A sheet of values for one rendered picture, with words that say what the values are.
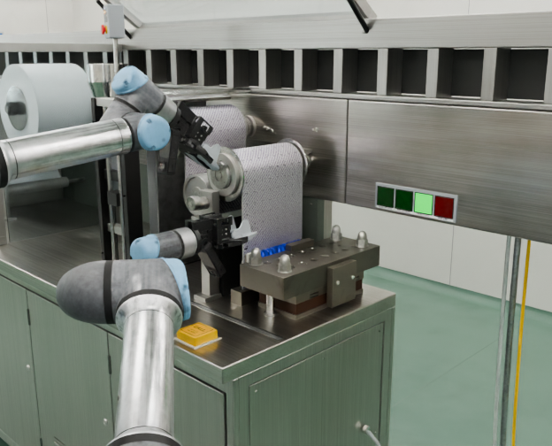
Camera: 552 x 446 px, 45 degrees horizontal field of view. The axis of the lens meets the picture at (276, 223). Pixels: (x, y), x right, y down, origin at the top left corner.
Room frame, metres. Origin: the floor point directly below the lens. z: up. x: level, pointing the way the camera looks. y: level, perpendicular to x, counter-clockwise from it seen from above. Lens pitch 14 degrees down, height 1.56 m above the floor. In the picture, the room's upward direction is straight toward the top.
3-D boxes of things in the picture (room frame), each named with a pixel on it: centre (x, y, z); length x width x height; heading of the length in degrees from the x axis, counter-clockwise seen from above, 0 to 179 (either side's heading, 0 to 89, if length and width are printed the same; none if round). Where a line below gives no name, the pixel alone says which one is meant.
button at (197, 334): (1.47, 0.19, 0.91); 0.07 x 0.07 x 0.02; 46
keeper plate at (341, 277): (1.68, -0.18, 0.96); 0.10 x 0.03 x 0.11; 136
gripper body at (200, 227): (1.63, 0.17, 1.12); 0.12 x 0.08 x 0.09; 136
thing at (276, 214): (1.79, 0.01, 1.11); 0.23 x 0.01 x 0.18; 136
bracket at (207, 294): (1.74, 0.19, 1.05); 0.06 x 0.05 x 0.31; 136
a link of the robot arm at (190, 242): (1.57, 0.23, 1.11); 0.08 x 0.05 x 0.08; 46
